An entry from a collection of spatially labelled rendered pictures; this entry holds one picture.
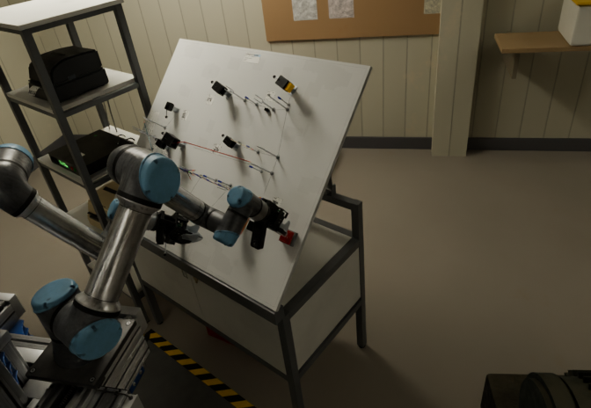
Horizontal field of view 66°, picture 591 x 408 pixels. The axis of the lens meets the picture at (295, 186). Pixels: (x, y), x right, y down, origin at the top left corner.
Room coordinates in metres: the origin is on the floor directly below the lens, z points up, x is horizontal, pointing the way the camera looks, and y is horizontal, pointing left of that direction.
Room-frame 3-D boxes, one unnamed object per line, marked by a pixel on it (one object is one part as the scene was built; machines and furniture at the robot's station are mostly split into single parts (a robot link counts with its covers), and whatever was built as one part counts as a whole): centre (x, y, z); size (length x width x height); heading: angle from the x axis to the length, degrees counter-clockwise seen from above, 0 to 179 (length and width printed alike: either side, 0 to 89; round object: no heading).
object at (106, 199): (2.29, 1.06, 0.76); 0.30 x 0.21 x 0.20; 141
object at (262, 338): (1.45, 0.34, 0.60); 0.55 x 0.03 x 0.39; 47
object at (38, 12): (2.40, 1.10, 0.92); 0.61 x 0.50 x 1.85; 47
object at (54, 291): (0.90, 0.66, 1.33); 0.13 x 0.12 x 0.14; 48
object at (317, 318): (1.86, 0.34, 0.60); 1.17 x 0.58 x 0.40; 47
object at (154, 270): (1.82, 0.75, 0.60); 0.55 x 0.02 x 0.39; 47
